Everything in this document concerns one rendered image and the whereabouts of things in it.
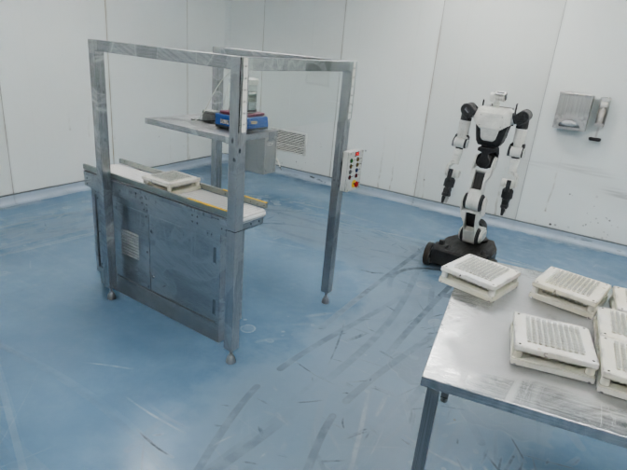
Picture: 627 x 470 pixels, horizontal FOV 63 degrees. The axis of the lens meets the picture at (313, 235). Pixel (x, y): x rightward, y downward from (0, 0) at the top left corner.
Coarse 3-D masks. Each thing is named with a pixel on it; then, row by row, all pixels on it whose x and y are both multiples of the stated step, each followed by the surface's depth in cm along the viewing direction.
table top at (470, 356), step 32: (448, 320) 188; (480, 320) 190; (512, 320) 192; (576, 320) 197; (448, 352) 168; (480, 352) 169; (448, 384) 152; (480, 384) 153; (512, 384) 154; (544, 384) 156; (576, 384) 157; (544, 416) 143; (576, 416) 143; (608, 416) 144
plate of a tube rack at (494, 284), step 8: (464, 256) 229; (448, 264) 219; (448, 272) 215; (456, 272) 212; (464, 272) 212; (472, 272) 213; (512, 272) 217; (520, 272) 218; (472, 280) 208; (480, 280) 207; (488, 280) 207; (496, 280) 208; (504, 280) 209; (512, 280) 214; (488, 288) 204; (496, 288) 203
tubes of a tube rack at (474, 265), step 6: (474, 258) 225; (462, 264) 218; (468, 264) 219; (474, 264) 220; (480, 264) 220; (486, 264) 222; (468, 270) 215; (474, 270) 214; (480, 270) 213; (486, 270) 215; (492, 270) 215; (498, 270) 215; (486, 288) 211
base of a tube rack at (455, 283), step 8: (440, 280) 218; (448, 280) 216; (456, 280) 216; (464, 288) 211; (472, 288) 209; (480, 288) 210; (504, 288) 212; (512, 288) 217; (480, 296) 207; (488, 296) 204; (496, 296) 206
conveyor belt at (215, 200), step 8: (112, 168) 343; (120, 168) 344; (128, 168) 346; (128, 176) 327; (136, 176) 329; (128, 184) 314; (152, 192) 302; (192, 192) 306; (200, 192) 308; (208, 192) 309; (176, 200) 291; (200, 200) 292; (208, 200) 294; (216, 200) 295; (224, 200) 296; (200, 208) 282; (224, 208) 284; (248, 208) 287; (256, 208) 288; (224, 216) 272; (248, 216) 278; (256, 216) 282
